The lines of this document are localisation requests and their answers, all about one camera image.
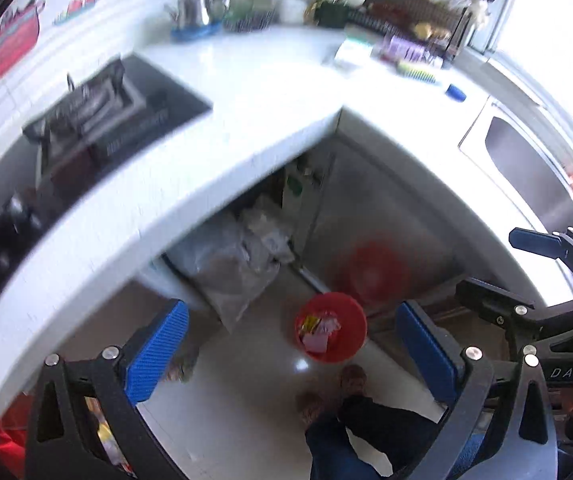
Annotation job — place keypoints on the ginger root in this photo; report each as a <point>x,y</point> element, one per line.
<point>429,30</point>

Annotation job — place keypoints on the person's shoe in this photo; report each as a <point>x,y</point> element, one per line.
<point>311,405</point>
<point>354,377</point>

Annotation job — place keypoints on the pink snack packet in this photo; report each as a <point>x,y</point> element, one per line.
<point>319,340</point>

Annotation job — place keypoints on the metal cabinet door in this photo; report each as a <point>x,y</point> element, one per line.
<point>391,200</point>

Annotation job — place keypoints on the red plastic bin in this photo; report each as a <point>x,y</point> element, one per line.
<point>351,345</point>

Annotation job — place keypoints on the purple label bottle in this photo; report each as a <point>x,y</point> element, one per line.
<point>406,50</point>

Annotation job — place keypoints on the yellow packet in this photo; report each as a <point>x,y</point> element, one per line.
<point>310,325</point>

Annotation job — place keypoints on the white plastic jug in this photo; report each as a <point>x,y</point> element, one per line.
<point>294,185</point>

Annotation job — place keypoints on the steel teapot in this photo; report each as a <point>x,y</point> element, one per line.
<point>196,10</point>

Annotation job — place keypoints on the metal scouring pad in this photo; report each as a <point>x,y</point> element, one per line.
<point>251,21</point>

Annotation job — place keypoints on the blue saucer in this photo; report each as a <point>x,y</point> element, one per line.
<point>191,34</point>

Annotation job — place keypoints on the yellow green sponge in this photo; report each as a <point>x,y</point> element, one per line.
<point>416,72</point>

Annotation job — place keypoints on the white window frame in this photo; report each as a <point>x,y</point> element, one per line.
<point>516,70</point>

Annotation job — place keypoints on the black glass gas stove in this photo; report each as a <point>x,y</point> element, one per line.
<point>176,105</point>

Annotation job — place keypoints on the green saucer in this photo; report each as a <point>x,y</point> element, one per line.
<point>239,12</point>

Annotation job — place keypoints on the white lidded jar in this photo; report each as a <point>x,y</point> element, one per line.
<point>292,10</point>

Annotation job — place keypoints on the kitchen wall sticker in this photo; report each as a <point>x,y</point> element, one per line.
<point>11,45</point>

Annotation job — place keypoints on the dark green mug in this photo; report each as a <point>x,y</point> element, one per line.
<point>331,16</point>

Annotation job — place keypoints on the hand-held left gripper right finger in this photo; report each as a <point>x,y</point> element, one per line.
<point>426,355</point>

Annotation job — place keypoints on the steel sink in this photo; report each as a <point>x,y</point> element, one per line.
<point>526,175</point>

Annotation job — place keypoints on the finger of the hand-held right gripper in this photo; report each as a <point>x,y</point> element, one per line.
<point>496,305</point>
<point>536,242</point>

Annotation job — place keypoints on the white green medicine box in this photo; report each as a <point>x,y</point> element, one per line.
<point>354,52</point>

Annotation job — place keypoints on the clear plastic bags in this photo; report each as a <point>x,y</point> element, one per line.
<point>231,265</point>

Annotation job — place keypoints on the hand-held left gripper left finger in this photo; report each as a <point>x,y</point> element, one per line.
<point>159,350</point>

